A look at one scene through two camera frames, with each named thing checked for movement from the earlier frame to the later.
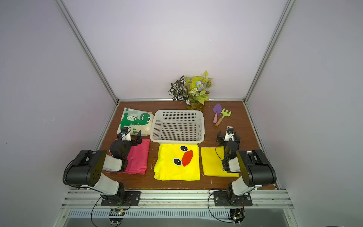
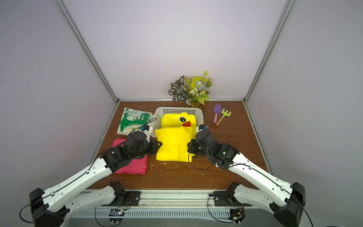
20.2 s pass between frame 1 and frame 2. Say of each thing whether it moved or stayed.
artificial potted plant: stayed
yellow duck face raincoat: moved
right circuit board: stayed
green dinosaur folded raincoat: stayed
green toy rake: stayed
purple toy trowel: stayed
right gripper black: moved
